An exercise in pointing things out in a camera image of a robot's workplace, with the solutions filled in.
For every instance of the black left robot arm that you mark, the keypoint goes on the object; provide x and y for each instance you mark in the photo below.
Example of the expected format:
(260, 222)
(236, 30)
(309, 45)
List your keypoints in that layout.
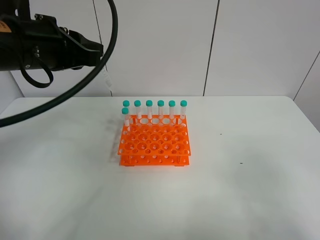
(11, 49)

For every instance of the test tube with green cap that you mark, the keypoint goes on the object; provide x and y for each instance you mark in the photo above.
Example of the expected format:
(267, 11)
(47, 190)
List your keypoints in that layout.
(106, 78)

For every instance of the second row tube left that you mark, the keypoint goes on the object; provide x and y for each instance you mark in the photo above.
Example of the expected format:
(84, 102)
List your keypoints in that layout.
(126, 115)

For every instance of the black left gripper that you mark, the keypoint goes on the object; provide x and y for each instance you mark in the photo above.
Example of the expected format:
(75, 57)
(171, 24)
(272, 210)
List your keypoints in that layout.
(55, 47)

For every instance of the orange test tube rack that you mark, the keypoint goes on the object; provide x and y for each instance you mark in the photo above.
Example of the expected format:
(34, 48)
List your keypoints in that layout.
(155, 142)

